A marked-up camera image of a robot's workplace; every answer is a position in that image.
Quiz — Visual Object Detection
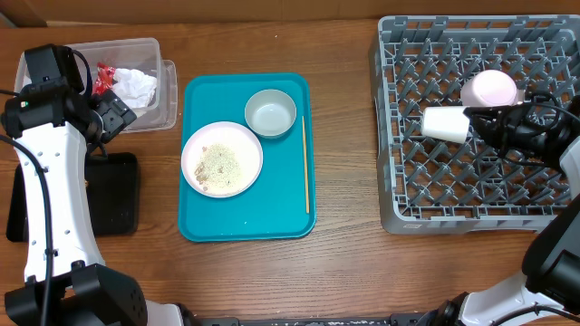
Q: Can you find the white napkin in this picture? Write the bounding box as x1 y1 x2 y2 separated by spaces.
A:
112 68 158 109

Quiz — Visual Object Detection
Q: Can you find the black tray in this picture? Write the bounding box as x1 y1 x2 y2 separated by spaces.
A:
6 152 140 243

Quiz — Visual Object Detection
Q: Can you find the large white plate with crumbs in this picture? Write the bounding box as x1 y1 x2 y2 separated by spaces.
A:
181 121 264 198

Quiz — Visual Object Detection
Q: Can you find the teal plastic tray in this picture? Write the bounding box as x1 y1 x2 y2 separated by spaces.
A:
178 72 316 243

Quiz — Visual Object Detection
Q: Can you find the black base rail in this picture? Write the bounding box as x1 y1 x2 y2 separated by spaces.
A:
194 312 424 326

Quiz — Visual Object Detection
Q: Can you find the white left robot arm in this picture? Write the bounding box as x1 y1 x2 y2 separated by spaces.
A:
1 44 188 325

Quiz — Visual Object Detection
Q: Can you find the wooden chopstick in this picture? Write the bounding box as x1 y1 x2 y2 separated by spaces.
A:
301 116 310 215

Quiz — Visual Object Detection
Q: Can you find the grey saucer bowl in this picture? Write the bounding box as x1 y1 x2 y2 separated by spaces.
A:
245 89 297 139

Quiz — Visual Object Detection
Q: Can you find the grey dishwasher rack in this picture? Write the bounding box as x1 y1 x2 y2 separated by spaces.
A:
369 14 579 235

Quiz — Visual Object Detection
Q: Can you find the red snack wrapper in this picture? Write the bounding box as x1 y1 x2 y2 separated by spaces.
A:
92 62 116 95

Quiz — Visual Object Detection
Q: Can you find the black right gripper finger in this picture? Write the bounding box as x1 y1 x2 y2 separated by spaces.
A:
463 107 502 125
471 124 501 148

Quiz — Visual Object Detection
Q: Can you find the white cup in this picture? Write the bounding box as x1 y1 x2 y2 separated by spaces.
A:
420 106 470 143

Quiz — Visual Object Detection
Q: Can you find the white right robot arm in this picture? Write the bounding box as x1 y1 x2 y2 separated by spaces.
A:
418 97 579 325

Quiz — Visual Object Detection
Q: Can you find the clear plastic bin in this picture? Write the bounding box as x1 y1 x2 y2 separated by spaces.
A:
13 37 179 134

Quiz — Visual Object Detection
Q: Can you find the small white bowl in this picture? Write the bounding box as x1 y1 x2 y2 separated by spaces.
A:
460 70 524 107

